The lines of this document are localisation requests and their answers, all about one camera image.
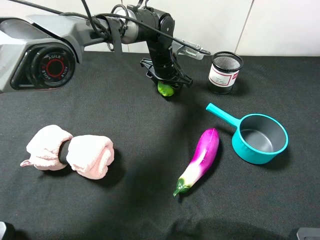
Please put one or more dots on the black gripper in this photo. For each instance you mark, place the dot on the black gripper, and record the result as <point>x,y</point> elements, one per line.
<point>162,66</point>

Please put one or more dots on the green lime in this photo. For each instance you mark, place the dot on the green lime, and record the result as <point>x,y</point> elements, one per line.
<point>165,89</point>

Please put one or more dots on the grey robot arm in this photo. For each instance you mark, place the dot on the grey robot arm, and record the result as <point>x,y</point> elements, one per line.
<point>42,51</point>

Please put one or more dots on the black table cloth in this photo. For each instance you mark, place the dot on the black table cloth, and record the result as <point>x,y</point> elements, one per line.
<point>155,139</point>

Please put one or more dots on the black mesh pen cup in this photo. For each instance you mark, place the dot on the black mesh pen cup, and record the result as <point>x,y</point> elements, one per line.
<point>225,67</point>

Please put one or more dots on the purple toy eggplant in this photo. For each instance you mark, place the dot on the purple toy eggplant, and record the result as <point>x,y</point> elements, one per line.
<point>204,156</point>

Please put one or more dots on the teal saucepan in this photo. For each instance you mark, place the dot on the teal saucepan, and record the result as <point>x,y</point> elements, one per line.
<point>258,138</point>

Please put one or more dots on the pink rolled towel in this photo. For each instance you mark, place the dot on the pink rolled towel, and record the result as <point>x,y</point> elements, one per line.
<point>52,149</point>

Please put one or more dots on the grey base corner right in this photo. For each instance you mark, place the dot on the grey base corner right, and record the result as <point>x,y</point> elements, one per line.
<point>308,233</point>

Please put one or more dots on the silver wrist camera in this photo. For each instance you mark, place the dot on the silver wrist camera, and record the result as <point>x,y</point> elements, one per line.
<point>189,49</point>

